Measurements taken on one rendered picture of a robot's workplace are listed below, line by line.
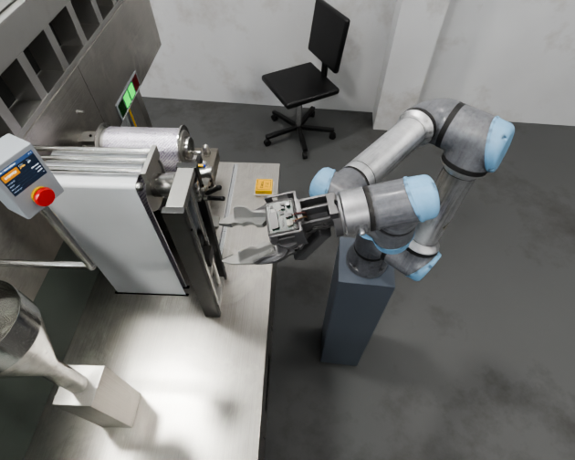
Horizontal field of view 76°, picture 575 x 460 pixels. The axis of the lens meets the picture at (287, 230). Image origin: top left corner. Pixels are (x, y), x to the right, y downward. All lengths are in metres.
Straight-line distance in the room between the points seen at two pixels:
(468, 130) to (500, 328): 1.73
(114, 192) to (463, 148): 0.82
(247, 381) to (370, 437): 1.04
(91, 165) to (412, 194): 0.74
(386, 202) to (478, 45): 2.95
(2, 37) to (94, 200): 0.43
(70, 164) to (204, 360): 0.67
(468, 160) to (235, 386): 0.88
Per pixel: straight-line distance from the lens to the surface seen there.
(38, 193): 0.65
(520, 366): 2.49
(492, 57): 3.56
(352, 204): 0.58
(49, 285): 1.27
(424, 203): 0.60
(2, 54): 1.17
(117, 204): 0.99
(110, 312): 1.39
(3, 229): 1.11
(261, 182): 1.57
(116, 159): 0.97
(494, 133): 0.96
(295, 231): 0.56
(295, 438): 2.06
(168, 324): 1.30
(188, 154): 1.24
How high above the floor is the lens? 2.05
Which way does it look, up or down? 53 degrees down
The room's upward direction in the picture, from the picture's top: straight up
